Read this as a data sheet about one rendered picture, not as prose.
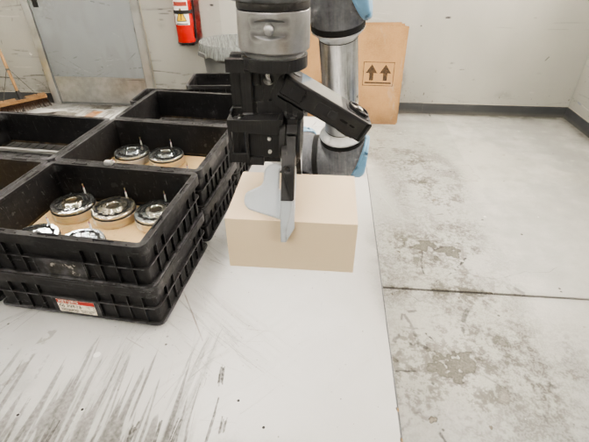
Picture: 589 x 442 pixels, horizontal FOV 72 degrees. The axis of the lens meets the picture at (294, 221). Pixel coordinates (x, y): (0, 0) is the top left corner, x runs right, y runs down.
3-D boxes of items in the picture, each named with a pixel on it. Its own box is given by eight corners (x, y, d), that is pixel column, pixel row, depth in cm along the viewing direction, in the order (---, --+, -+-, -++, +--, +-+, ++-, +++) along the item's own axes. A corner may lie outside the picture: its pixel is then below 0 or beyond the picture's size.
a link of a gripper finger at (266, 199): (244, 239, 49) (248, 164, 49) (294, 242, 49) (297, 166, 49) (239, 241, 46) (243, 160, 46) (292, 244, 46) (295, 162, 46)
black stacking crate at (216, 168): (237, 161, 130) (234, 127, 124) (205, 212, 106) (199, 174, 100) (122, 153, 136) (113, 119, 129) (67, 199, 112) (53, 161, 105)
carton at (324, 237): (350, 219, 62) (354, 175, 58) (352, 272, 52) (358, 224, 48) (246, 214, 63) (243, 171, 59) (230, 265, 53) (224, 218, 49)
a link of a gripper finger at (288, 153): (280, 202, 49) (284, 130, 49) (295, 202, 49) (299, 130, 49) (276, 200, 45) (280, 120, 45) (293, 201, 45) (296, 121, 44)
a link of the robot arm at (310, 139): (275, 182, 121) (280, 140, 124) (320, 184, 118) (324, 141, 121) (265, 167, 109) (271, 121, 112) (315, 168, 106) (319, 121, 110)
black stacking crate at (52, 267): (204, 213, 106) (199, 174, 100) (154, 294, 82) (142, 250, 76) (66, 200, 111) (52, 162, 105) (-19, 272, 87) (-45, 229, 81)
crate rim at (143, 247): (201, 181, 101) (199, 172, 99) (145, 258, 76) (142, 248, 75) (53, 168, 106) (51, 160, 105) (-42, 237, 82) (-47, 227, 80)
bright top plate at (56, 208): (102, 195, 105) (102, 193, 104) (80, 217, 97) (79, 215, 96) (66, 192, 106) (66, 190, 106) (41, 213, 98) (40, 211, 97)
